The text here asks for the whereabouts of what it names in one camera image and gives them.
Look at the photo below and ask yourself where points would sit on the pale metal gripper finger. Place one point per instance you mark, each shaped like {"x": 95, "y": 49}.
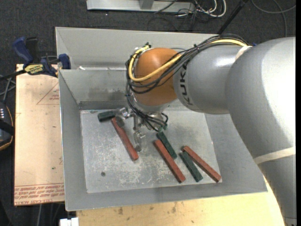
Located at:
{"x": 122, "y": 115}
{"x": 138, "y": 142}

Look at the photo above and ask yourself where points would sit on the red-brown flat block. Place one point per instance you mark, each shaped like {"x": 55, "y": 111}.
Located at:
{"x": 127, "y": 142}
{"x": 202, "y": 163}
{"x": 169, "y": 161}

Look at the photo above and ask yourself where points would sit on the dark green flat block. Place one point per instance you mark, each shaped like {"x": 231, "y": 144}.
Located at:
{"x": 191, "y": 167}
{"x": 168, "y": 146}
{"x": 105, "y": 115}

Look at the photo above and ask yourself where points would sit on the grey metal bin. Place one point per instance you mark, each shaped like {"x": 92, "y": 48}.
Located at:
{"x": 113, "y": 163}

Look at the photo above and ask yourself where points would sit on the brown cardboard board red print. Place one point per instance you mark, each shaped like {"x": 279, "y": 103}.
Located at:
{"x": 37, "y": 135}

